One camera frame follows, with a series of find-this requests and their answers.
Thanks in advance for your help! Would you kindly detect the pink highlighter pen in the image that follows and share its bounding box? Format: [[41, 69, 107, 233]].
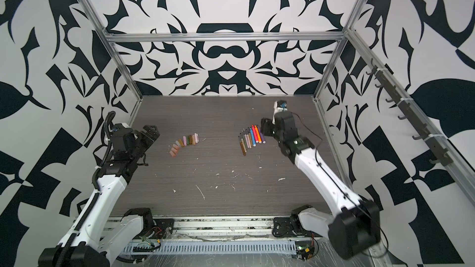
[[251, 125, 259, 146]]

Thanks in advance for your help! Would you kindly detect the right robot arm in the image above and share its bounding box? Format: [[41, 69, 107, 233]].
[[261, 111, 382, 260]]

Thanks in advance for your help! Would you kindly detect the tan cap brown pen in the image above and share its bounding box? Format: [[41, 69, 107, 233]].
[[239, 138, 247, 156]]

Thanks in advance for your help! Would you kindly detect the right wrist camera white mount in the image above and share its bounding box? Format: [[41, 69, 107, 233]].
[[272, 100, 288, 124]]

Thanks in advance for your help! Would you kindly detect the purple highlighter pen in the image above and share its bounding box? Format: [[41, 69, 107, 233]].
[[259, 131, 266, 143]]

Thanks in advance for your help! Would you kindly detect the blue highlighter pen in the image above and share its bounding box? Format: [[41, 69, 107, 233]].
[[249, 127, 256, 147]]

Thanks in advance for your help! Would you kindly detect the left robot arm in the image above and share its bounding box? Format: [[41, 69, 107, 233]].
[[38, 123, 160, 267]]

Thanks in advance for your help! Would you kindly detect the pink slim pen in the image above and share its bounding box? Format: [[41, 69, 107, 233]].
[[242, 131, 252, 149]]

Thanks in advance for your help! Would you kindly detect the gold cap green pen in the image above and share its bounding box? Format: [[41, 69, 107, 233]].
[[240, 132, 247, 153]]

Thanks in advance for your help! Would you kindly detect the aluminium front rail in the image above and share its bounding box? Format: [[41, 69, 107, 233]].
[[64, 214, 381, 244]]

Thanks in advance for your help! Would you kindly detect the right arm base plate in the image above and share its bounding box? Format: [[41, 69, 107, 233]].
[[272, 217, 321, 238]]

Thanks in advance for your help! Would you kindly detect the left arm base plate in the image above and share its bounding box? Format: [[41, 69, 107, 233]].
[[134, 218, 174, 241]]

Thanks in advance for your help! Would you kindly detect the small circuit board right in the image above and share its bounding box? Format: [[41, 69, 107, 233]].
[[296, 239, 320, 261]]

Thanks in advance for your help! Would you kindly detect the brown cap beige pen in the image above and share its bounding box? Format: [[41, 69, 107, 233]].
[[247, 128, 256, 147]]

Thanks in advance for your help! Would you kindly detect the orange highlighter pen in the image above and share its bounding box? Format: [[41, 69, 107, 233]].
[[253, 125, 261, 143]]

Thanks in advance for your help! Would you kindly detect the white slotted cable duct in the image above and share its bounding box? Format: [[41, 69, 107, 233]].
[[121, 241, 297, 255]]

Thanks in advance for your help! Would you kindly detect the wall hook rail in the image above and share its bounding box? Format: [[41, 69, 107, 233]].
[[368, 61, 454, 166]]

